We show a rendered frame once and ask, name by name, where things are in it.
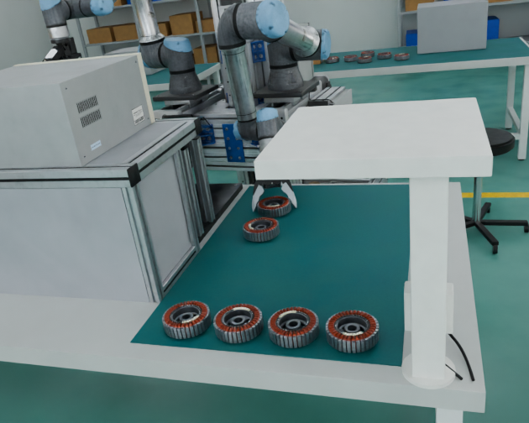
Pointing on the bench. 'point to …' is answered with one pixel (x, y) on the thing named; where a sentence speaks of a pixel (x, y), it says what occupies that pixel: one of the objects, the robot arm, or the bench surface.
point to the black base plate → (228, 191)
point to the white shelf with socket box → (375, 158)
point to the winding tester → (62, 111)
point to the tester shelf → (106, 161)
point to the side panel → (163, 225)
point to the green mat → (304, 270)
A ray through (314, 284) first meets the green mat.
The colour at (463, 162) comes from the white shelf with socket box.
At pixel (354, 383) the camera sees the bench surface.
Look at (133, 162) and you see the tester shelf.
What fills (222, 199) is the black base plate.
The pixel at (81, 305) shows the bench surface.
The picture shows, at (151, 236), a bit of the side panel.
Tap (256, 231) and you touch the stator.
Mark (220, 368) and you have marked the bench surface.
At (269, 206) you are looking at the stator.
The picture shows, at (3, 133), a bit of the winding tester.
